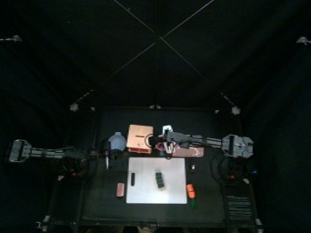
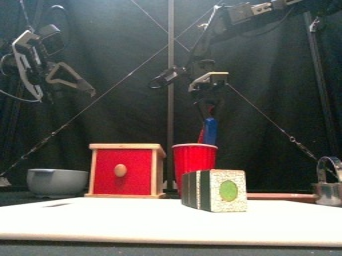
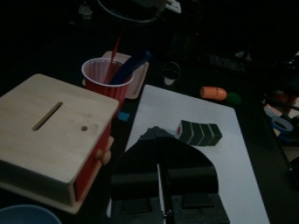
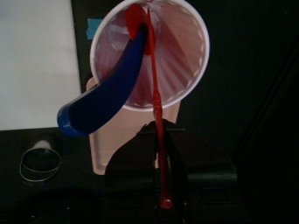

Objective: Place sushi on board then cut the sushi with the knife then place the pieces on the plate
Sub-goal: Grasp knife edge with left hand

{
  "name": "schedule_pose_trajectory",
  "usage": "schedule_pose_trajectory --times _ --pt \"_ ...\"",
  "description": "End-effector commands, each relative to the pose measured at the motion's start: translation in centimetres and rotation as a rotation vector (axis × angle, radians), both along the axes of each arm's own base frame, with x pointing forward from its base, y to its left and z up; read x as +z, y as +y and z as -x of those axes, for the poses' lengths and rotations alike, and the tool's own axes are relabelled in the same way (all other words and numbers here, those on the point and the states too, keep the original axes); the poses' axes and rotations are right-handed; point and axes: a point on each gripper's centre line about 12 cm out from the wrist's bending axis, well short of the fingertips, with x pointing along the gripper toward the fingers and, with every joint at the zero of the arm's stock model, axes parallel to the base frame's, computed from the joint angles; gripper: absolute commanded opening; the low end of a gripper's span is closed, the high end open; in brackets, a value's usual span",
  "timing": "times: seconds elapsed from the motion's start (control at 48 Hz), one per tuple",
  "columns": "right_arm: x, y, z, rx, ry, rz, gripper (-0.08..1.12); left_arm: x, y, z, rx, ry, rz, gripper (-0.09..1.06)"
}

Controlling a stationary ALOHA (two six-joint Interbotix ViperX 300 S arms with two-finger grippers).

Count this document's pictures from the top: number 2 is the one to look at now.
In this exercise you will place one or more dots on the vertical metal frame pole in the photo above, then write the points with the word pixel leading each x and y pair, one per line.
pixel 170 110

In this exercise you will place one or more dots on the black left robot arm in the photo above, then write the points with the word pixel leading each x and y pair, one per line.
pixel 8 71

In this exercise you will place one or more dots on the grey bowl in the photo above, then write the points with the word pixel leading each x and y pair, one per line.
pixel 55 181

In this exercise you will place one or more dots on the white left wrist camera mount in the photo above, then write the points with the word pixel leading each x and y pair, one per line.
pixel 23 58

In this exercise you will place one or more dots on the toy sushi piece green centre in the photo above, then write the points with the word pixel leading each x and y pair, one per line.
pixel 225 190

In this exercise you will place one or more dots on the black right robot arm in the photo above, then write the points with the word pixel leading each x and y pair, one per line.
pixel 262 13

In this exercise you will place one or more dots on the white cutting board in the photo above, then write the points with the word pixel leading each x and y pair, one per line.
pixel 134 220

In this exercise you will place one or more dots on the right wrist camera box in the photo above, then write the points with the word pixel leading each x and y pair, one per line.
pixel 213 78

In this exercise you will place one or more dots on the thin toy sushi slice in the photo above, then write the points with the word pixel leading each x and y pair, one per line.
pixel 185 188
pixel 194 190

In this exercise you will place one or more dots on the black clamp on pole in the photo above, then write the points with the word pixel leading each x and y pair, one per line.
pixel 166 78

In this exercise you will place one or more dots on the wooden box with red drawer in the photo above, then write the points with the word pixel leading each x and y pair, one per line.
pixel 124 170

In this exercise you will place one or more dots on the red plastic cup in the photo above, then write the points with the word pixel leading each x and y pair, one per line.
pixel 194 161

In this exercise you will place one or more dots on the slanted metal frame post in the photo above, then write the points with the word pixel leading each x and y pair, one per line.
pixel 321 86

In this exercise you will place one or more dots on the brown flat plate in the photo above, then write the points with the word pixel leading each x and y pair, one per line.
pixel 281 197

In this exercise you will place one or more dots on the red utensil in cup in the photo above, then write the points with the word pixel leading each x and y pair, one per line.
pixel 201 136

